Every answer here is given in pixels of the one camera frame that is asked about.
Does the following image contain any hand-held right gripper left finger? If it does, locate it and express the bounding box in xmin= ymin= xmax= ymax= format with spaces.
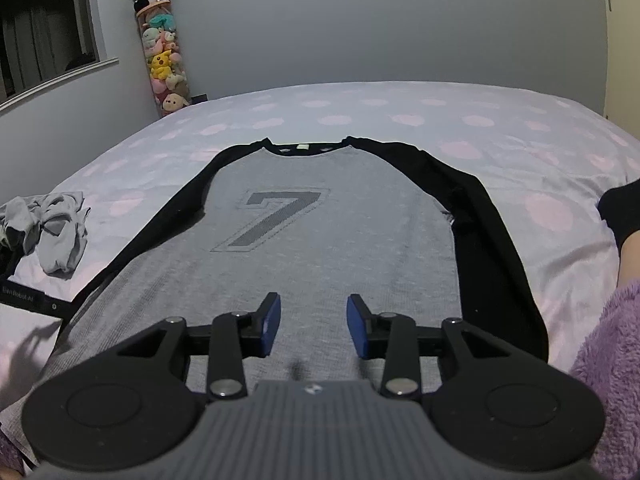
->
xmin=117 ymin=291 xmax=282 ymax=401

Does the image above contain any person's bare leg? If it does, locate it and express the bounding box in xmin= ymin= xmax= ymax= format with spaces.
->
xmin=617 ymin=227 xmax=640 ymax=286

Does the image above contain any purple fluffy garment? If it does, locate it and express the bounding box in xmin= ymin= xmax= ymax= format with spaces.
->
xmin=567 ymin=279 xmax=640 ymax=480

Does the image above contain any pink polka dot bed sheet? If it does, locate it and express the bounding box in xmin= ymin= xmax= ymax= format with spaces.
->
xmin=0 ymin=80 xmax=640 ymax=466

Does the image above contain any window with dark frame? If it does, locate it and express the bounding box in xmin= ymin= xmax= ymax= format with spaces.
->
xmin=0 ymin=0 xmax=121 ymax=111

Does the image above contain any person's black sock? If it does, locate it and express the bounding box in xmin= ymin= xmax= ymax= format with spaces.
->
xmin=597 ymin=176 xmax=640 ymax=252

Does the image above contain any clear tube of plush toys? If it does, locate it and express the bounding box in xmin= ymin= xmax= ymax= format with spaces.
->
xmin=133 ymin=0 xmax=193 ymax=119

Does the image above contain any crumpled grey garment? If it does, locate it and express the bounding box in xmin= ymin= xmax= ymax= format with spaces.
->
xmin=0 ymin=191 xmax=92 ymax=276

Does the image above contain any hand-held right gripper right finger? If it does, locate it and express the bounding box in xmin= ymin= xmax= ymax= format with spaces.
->
xmin=346 ymin=293 xmax=506 ymax=401

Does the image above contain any dark curtain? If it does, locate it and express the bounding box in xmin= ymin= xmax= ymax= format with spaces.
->
xmin=0 ymin=5 xmax=85 ymax=97

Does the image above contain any grey shirt with black sleeves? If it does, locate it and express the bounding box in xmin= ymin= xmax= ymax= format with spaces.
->
xmin=59 ymin=135 xmax=550 ymax=401

